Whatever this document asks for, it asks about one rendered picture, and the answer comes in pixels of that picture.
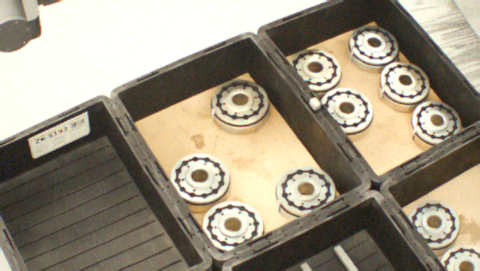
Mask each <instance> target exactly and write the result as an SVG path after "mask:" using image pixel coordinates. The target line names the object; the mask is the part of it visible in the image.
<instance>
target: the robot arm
mask: <svg viewBox="0 0 480 271"><path fill-rule="evenodd" d="M62 1H65V0H0V52H14V51H18V50H20V49H21V48H23V47H24V46H25V45H27V44H28V43H29V41H30V40H34V39H37V38H38V37H40V36H41V34H42V29H41V28H42V26H40V24H41V22H40V18H39V13H40V9H39V7H38V6H41V5H43V6H44V7H45V6H48V5H51V4H54V3H60V2H62Z"/></svg>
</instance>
